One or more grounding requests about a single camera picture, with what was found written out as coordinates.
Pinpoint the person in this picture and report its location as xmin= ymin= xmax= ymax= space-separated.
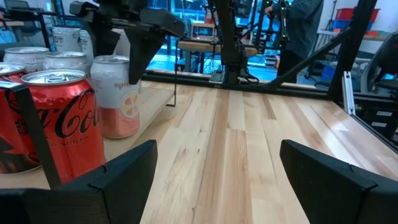
xmin=264 ymin=0 xmax=325 ymax=83

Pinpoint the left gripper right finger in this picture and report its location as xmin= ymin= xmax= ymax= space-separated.
xmin=279 ymin=139 xmax=398 ymax=224

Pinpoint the red storage bin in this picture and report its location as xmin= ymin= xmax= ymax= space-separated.
xmin=334 ymin=7 xmax=381 ymax=22

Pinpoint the pink white Spindrift can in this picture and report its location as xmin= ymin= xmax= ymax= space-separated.
xmin=90 ymin=55 xmax=141 ymax=140
xmin=2 ymin=46 xmax=50 ymax=74
xmin=42 ymin=51 xmax=91 ymax=75

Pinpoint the black office chair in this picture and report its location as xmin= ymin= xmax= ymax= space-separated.
xmin=360 ymin=30 xmax=398 ymax=94

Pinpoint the silver aluminium extrusion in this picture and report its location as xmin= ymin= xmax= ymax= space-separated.
xmin=341 ymin=70 xmax=357 ymax=116

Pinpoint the round wooden table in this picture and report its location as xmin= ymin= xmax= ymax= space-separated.
xmin=177 ymin=40 xmax=259 ymax=58

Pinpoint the black desk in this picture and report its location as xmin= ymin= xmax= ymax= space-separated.
xmin=0 ymin=7 xmax=65 ymax=50

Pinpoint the black aluminium rig frame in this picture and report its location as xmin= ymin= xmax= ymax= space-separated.
xmin=141 ymin=0 xmax=398 ymax=150

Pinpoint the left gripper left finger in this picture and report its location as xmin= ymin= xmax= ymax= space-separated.
xmin=0 ymin=139 xmax=159 ymax=224

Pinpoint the red cola can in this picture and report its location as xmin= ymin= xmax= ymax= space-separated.
xmin=21 ymin=68 xmax=106 ymax=184
xmin=0 ymin=62 xmax=41 ymax=174

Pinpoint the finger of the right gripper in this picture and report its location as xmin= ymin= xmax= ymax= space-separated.
xmin=124 ymin=27 xmax=168 ymax=85
xmin=81 ymin=18 xmax=121 ymax=58

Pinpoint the small lit screen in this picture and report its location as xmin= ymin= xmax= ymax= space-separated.
xmin=190 ymin=23 xmax=215 ymax=40

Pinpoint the blue storage bin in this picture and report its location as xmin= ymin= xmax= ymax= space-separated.
xmin=331 ymin=19 xmax=354 ymax=30

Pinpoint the white can black lid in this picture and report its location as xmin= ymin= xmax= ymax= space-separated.
xmin=52 ymin=26 xmax=82 ymax=54
xmin=79 ymin=29 xmax=96 ymax=65

